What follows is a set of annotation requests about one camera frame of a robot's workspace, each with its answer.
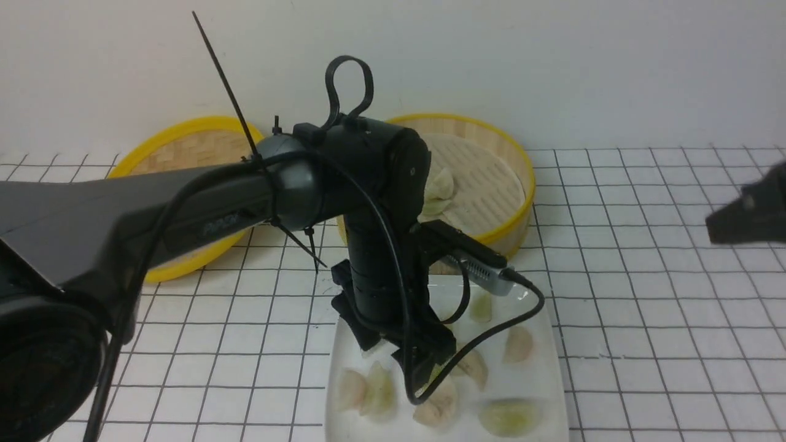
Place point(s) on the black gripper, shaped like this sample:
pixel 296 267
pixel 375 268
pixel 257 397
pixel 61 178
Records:
pixel 385 295

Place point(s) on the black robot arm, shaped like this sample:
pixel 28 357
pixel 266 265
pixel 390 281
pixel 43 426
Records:
pixel 74 256

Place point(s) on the pale green dumpling on plate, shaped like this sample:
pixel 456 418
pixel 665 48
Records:
pixel 380 398

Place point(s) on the pale dumpling plate centre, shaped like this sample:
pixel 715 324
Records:
pixel 473 365

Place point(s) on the pink-white dumpling on plate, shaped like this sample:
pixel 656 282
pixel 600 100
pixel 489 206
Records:
pixel 440 408

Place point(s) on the pink dumpling on plate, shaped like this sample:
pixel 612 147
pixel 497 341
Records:
pixel 518 346

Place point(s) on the white rectangular plate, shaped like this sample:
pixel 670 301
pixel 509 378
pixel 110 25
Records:
pixel 536 378

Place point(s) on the green dumpling plate front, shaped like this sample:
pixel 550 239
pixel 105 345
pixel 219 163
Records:
pixel 510 418

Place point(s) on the pale dumpling in steamer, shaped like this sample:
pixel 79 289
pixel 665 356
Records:
pixel 434 208

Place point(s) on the green dumpling in steamer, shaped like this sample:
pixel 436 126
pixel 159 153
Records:
pixel 440 186

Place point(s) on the yellow-rimmed bamboo steamer basket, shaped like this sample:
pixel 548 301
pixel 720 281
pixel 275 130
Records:
pixel 493 176

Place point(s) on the black zip tie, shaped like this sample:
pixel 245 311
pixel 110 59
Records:
pixel 228 89

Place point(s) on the yellow-rimmed bamboo steamer lid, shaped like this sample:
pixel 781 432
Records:
pixel 200 142

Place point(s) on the white grid-pattern tablecloth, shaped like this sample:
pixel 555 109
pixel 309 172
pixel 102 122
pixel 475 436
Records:
pixel 660 336

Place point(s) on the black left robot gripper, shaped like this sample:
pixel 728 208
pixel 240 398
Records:
pixel 757 215

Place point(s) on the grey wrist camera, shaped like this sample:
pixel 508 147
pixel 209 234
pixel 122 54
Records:
pixel 440 242

